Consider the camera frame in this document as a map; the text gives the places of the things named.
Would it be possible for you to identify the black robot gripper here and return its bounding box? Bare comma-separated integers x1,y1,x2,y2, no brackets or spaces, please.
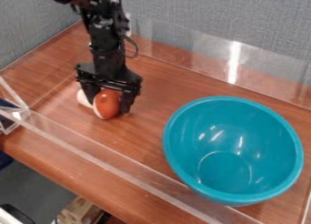
75,48,141,114

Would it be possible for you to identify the toy mushroom brown cap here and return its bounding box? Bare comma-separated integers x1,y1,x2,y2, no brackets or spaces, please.
75,87,124,120

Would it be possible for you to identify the blue plastic bowl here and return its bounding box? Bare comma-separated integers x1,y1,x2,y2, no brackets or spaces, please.
163,97,304,207

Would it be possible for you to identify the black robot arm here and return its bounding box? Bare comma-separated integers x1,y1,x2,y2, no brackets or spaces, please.
53,0,141,114

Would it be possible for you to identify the clear acrylic front barrier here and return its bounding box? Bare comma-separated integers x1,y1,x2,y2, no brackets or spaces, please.
4,110,263,224

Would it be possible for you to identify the clear acrylic barrier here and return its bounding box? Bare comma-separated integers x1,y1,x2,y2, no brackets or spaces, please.
128,15,311,110
4,110,263,224

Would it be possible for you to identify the dark blue object at edge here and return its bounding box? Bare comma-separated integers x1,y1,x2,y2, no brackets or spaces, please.
0,98,20,171

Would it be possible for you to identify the clear acrylic back barrier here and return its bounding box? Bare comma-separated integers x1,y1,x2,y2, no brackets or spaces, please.
128,15,311,110

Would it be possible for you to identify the light wooden block below table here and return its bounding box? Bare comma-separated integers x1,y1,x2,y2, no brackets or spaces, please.
52,197,111,224

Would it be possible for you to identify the black white object bottom left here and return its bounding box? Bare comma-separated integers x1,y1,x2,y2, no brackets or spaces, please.
0,204,35,224

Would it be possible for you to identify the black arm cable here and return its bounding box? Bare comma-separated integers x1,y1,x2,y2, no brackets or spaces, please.
120,35,141,60

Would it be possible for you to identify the clear acrylic left bracket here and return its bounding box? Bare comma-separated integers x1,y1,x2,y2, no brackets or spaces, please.
0,77,29,135

